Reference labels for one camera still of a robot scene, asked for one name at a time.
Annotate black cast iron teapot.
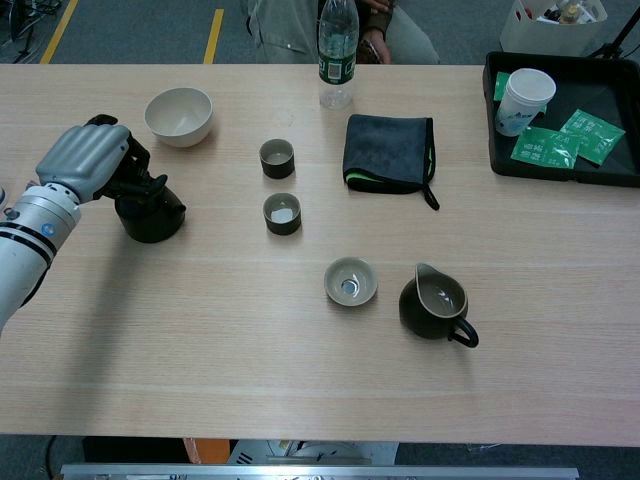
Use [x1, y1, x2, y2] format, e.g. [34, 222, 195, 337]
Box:
[113, 187, 187, 245]

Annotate clear plastic water bottle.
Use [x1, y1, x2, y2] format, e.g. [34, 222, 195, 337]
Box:
[317, 0, 360, 111]

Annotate white paper cup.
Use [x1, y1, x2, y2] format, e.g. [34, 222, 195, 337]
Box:
[495, 68, 558, 138]

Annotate black metal stand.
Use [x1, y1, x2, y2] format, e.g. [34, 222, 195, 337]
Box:
[0, 0, 64, 62]

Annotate white storage box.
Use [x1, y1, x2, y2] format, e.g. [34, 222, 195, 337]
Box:
[498, 0, 609, 59]

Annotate grey folded microfiber cloth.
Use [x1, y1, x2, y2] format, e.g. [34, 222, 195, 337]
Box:
[342, 113, 441, 211]

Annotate dark ceramic pitcher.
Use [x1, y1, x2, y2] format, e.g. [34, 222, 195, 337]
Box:
[398, 262, 480, 349]

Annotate black plastic tray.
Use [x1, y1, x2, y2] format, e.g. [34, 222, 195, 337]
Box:
[482, 50, 640, 189]

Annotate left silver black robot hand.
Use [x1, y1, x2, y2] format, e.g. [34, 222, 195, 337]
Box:
[34, 113, 169, 204]

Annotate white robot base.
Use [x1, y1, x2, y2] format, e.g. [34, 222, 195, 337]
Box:
[227, 439, 400, 466]

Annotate orange object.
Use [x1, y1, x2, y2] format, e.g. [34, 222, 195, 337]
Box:
[182, 437, 231, 466]

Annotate beige bowl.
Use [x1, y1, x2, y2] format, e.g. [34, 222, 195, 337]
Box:
[144, 87, 215, 149]

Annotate black tripod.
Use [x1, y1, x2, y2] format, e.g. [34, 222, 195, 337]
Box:
[587, 7, 640, 60]

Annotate dark cylindrical teacup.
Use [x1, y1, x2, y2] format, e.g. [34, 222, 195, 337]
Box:
[262, 192, 303, 237]
[258, 138, 296, 180]

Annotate seated person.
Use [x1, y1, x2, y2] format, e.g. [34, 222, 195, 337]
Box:
[247, 0, 441, 65]

